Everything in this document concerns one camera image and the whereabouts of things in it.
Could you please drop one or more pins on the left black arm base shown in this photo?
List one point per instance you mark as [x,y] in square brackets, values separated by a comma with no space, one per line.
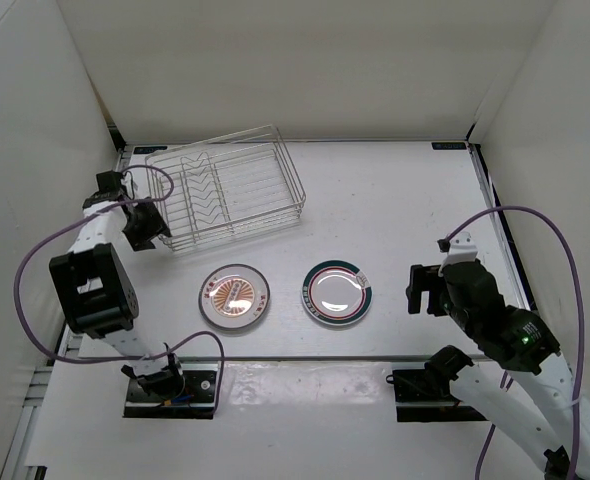
[195,401]

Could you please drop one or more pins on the wire dish rack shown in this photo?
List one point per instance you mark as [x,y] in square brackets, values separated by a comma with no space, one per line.
[225,189]

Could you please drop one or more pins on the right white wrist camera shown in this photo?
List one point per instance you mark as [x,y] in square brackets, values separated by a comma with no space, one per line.
[459,249]

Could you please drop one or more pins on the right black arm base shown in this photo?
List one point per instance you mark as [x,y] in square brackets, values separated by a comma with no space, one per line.
[416,401]

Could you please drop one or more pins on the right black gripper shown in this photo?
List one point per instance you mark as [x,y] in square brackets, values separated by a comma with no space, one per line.
[424,278]

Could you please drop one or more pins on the orange sunburst plate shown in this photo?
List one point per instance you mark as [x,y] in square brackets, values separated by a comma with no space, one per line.
[232,304]
[238,270]

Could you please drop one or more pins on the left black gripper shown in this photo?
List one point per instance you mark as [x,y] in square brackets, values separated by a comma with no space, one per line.
[156,226]

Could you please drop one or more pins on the green rimmed plate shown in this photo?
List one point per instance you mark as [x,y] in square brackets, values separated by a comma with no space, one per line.
[336,294]

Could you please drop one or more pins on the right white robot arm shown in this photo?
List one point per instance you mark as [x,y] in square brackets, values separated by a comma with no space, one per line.
[556,434]

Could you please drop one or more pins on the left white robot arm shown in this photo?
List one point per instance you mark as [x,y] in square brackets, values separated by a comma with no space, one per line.
[95,293]

